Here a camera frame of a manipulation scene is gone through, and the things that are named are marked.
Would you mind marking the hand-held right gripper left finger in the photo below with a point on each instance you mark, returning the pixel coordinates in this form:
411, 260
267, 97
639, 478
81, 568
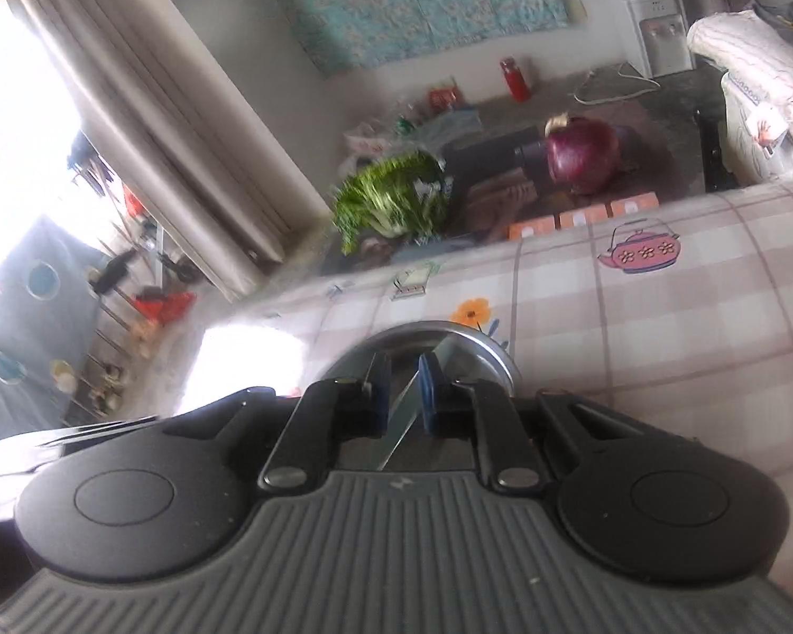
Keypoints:
380, 396

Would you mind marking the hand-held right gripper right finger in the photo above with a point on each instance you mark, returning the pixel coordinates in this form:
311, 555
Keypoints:
428, 396

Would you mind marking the steel plate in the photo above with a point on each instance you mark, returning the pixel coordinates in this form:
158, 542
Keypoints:
436, 337

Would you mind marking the green leafy vegetable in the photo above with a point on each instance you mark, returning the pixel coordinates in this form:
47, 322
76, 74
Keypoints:
390, 198

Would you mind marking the checked printed tablecloth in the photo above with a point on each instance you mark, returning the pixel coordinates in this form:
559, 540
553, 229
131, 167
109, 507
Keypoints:
634, 343

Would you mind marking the orange box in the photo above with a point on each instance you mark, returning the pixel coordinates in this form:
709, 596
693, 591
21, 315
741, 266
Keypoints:
634, 205
585, 218

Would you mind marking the white plastic bag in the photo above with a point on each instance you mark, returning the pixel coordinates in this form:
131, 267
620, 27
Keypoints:
370, 145

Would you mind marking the pale blue plastic bag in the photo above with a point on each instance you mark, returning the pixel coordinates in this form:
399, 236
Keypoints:
453, 127

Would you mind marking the red onion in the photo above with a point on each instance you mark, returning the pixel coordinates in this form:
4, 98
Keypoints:
581, 155

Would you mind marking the red packet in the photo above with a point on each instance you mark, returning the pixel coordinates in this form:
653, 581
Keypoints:
444, 99

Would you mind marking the red thermos bottle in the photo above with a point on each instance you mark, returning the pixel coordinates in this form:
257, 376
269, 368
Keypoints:
515, 79

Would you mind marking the beige curtain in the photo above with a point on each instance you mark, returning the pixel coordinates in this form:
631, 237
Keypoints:
172, 112

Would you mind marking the blue dotted cloth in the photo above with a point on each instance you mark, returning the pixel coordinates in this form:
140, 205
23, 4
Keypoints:
20, 343

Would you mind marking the white printed box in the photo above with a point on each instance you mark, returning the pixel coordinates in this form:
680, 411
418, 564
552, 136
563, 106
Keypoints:
760, 125

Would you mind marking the white water dispenser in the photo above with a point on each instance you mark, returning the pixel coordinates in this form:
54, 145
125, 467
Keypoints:
661, 33

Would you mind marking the grey patterned cloth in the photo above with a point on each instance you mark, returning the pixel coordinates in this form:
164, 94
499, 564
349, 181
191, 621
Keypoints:
790, 13

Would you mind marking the blue floral wall cloth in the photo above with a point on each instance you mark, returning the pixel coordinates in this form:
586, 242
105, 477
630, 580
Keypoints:
410, 0

